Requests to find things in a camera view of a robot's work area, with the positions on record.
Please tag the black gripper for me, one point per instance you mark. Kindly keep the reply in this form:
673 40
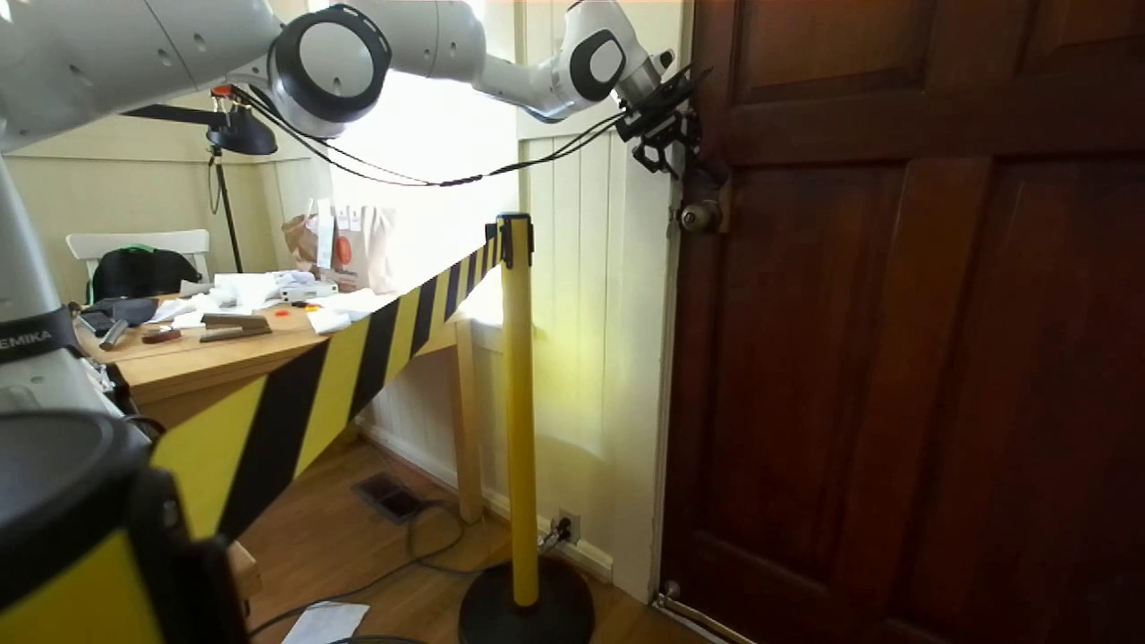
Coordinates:
670 108

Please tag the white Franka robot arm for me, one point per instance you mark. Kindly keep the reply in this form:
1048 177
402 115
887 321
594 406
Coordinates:
120 48

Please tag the brass door knob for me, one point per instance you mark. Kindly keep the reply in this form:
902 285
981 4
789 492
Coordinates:
698 211

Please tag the dark brown wooden door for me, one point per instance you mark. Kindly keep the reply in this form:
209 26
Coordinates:
930 358

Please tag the paper bags and boxes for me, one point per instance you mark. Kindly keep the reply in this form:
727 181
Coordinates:
343 245

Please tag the yellow black striped barrier belt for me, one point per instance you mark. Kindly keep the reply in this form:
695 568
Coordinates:
323 388

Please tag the black floor vent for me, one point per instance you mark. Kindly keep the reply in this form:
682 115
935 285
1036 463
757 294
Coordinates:
394 500

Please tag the pile of white papers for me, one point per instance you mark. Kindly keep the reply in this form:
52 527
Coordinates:
255 290

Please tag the grey stapler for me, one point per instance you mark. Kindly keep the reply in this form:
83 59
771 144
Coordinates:
232 322

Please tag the wooden table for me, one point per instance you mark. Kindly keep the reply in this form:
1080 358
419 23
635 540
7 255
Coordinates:
192 358

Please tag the black bag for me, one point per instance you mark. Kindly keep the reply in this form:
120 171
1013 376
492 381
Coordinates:
143 272

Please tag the white paper sheet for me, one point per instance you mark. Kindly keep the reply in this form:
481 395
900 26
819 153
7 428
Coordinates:
323 624

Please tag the white chair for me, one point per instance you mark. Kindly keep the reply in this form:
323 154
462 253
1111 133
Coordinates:
83 245

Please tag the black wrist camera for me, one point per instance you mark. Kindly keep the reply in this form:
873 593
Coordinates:
638 131

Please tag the yellow stanchion post black base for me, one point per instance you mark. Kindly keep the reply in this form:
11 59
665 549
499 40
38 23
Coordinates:
520 395

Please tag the wall outlet plug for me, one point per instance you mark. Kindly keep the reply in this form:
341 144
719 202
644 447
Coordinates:
563 527

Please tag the black camera tripod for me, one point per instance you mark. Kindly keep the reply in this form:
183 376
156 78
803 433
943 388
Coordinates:
246 133

